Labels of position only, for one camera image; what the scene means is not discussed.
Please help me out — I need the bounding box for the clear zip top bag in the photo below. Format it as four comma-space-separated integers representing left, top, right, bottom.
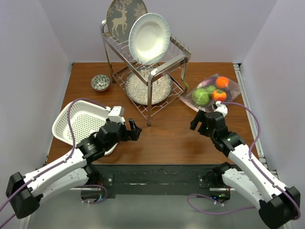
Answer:
180, 74, 241, 112

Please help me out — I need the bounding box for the green fake cabbage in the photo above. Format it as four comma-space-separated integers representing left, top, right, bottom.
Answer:
192, 88, 210, 106

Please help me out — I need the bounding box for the orange fake tomato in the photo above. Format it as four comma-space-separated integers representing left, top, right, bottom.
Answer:
212, 90, 227, 102

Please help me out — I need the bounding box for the small green fake vegetable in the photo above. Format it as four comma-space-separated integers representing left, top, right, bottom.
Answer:
205, 85, 217, 95

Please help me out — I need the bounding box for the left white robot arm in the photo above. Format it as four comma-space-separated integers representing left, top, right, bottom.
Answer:
3, 119, 142, 219

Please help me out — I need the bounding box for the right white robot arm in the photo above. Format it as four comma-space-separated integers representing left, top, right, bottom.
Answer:
190, 111, 301, 229

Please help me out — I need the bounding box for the purple fake eggplant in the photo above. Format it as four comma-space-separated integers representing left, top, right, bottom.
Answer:
196, 76, 218, 88

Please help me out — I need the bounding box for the fake orange fruit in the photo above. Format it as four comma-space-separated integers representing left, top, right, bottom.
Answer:
215, 76, 230, 89

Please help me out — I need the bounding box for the white perforated plastic basket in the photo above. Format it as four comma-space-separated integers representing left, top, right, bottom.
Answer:
52, 100, 111, 145

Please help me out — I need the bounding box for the speckled plate lower shelf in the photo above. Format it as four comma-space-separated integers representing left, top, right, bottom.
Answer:
125, 73, 173, 105

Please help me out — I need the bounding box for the steel dish rack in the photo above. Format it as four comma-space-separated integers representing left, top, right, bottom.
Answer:
100, 20, 191, 126

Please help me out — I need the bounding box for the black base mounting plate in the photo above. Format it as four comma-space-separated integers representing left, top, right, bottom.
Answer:
71, 164, 241, 199

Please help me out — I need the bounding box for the small patterned bowl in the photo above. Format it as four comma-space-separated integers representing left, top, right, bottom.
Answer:
91, 74, 111, 92

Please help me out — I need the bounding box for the white fluted plate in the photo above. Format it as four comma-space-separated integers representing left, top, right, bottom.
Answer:
129, 13, 171, 65

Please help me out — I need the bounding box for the grey deer plate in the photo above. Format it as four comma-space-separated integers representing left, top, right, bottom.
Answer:
106, 0, 147, 43

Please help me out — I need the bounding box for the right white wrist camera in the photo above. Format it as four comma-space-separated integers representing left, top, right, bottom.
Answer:
213, 101, 228, 117

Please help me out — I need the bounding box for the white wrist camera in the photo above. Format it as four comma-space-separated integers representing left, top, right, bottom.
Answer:
108, 106, 125, 124
213, 101, 228, 117

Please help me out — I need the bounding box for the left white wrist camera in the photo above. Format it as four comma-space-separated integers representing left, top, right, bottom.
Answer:
108, 106, 125, 124

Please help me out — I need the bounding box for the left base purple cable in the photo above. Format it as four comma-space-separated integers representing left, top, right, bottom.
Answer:
81, 185, 108, 205

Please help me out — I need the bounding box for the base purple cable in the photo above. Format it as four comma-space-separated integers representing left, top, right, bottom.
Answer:
81, 185, 108, 205
186, 193, 257, 215

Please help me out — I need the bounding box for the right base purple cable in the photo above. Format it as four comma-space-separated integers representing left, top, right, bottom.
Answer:
186, 193, 257, 215

